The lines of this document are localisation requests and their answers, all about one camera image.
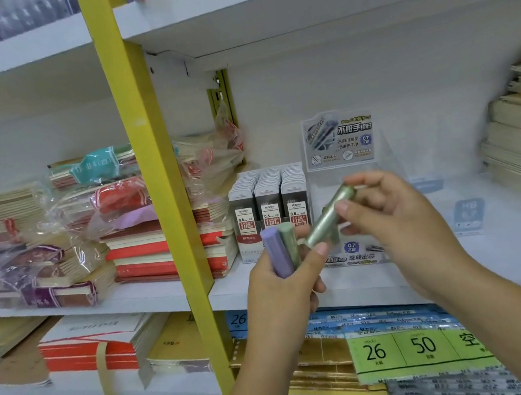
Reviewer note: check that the person's right hand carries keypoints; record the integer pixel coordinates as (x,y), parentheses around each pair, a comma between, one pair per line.
(413,238)

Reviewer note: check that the person's left hand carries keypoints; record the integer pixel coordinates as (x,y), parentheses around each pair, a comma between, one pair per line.
(280,307)

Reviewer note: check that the rows of lead cases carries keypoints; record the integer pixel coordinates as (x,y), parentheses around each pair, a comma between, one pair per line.
(244,207)

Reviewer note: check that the clear box with blue label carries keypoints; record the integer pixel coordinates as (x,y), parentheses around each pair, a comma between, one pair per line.
(469,213)

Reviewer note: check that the clear display of green purple tubes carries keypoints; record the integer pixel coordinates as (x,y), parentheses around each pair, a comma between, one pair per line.
(337,136)

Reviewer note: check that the stack of gold paper packs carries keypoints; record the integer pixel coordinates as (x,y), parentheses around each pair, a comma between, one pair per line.
(317,350)

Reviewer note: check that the stack of blue paper packs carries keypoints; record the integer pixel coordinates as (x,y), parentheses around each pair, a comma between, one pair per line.
(362,317)

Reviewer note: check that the yellow notebook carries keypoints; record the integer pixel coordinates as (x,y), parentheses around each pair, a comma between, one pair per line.
(176,345)

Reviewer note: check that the red-spine notebook stack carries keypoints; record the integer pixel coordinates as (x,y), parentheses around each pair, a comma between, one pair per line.
(140,256)

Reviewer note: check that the crumpled plastic-wrapped notebook pack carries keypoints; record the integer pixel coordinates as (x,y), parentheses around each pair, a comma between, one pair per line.
(213,158)

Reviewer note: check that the pink paper sheet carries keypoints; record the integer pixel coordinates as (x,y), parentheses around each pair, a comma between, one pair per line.
(138,217)

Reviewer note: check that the wrapped red-band notebook pack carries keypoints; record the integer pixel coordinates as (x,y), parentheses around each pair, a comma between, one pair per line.
(115,198)

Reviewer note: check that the wrapped purple-band notebook stack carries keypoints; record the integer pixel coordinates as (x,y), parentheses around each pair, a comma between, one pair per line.
(81,292)

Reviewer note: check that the red white receipt book bundle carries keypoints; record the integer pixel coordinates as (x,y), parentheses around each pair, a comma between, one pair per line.
(82,357)

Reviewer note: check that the wrapped teal-band notebook pack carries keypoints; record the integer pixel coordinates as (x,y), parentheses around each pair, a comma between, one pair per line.
(94,166)

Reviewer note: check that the brown kraft folder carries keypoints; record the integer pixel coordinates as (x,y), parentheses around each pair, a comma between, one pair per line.
(18,363)

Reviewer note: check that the yellow slotted bracket rail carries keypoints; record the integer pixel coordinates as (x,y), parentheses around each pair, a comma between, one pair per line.
(220,96)

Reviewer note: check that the yellow shelf post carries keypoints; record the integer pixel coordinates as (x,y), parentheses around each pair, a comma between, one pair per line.
(142,125)

